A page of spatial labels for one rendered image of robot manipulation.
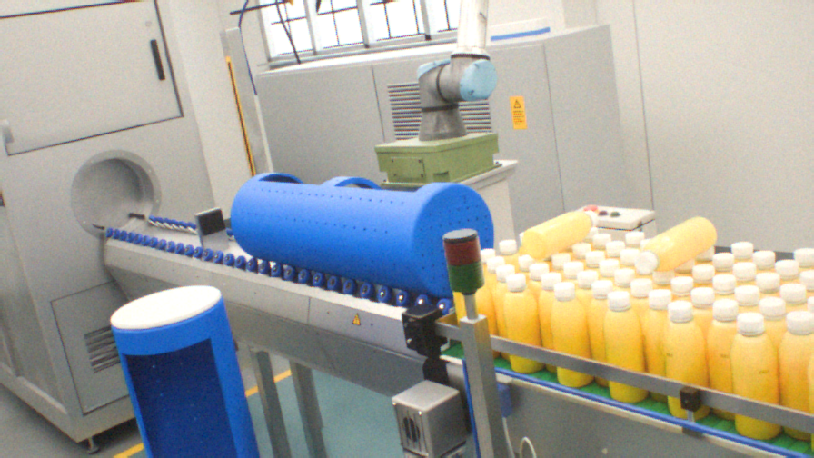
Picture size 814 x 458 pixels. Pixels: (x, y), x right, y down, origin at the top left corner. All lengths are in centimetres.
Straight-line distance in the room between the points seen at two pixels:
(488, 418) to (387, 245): 61
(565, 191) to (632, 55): 135
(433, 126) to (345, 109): 206
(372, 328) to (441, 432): 50
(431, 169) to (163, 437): 106
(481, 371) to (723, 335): 42
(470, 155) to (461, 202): 45
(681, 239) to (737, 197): 313
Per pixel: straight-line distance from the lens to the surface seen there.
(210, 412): 250
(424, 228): 200
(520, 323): 173
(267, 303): 267
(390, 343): 218
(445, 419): 183
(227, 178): 772
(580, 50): 385
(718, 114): 472
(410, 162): 249
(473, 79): 245
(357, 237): 214
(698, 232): 171
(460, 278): 149
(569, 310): 164
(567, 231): 184
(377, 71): 435
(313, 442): 318
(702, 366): 153
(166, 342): 214
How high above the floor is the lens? 165
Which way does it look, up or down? 14 degrees down
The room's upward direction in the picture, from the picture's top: 10 degrees counter-clockwise
